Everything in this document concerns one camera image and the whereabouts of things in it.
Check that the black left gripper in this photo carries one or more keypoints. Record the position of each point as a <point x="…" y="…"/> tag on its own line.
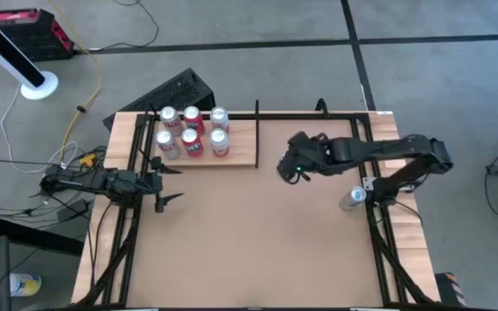
<point x="157" y="185"/>

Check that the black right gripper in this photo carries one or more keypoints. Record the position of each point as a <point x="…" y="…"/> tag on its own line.
<point x="303" y="155"/>

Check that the silver Diet Coke can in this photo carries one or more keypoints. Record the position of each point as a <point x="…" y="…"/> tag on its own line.
<point x="172" y="123"/>
<point x="169" y="147"/>

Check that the red strawberry Fanta can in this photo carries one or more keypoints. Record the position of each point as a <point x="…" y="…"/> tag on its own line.
<point x="194" y="123"/>
<point x="193" y="146"/>

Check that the white pink Spindrift can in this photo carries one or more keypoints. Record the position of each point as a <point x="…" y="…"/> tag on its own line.
<point x="220" y="121"/>
<point x="219" y="146"/>

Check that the slim silver teal can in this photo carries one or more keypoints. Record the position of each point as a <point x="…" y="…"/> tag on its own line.
<point x="353" y="198"/>

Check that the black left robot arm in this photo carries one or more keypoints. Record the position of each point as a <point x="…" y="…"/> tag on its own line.
<point x="84" y="183"/>

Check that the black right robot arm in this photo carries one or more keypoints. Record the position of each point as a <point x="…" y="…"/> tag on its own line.
<point x="383" y="149"/>

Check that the wooden tray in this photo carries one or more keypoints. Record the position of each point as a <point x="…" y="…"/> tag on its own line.
<point x="242" y="147"/>

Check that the yellow power plug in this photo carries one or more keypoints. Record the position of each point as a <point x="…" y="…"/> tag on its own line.
<point x="87" y="160"/>

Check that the black power adapter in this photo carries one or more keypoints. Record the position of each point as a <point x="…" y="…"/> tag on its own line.
<point x="72" y="211"/>

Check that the red black tool case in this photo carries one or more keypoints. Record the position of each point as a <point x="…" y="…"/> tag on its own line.
<point x="37" y="39"/>

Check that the black orange striped box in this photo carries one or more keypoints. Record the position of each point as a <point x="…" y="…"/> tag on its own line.
<point x="448" y="291"/>

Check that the white black tower fan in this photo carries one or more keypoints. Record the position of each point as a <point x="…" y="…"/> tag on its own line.
<point x="9" y="49"/>

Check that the black aluminium table frame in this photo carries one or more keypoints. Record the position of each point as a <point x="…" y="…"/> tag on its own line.
<point x="292" y="116"/>

